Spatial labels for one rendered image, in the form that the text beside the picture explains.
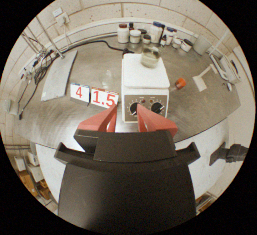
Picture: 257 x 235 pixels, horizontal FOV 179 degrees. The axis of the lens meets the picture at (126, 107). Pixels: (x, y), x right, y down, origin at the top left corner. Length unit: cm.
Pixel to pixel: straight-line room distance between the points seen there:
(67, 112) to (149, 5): 71
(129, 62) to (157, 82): 9
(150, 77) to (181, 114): 19
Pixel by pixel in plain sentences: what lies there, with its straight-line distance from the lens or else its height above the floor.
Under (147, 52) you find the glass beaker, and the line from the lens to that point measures 19.
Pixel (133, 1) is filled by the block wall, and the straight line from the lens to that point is 61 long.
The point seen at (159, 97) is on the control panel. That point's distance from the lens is 22.
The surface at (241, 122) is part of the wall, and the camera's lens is 155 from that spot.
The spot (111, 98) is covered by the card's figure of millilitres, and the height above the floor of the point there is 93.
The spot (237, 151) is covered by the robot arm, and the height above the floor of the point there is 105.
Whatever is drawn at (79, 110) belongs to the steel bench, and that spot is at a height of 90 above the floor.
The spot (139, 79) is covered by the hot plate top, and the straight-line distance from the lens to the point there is 20.
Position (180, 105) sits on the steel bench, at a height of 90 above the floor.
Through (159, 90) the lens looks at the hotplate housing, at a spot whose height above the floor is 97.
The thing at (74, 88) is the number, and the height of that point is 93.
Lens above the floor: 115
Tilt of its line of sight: 76 degrees down
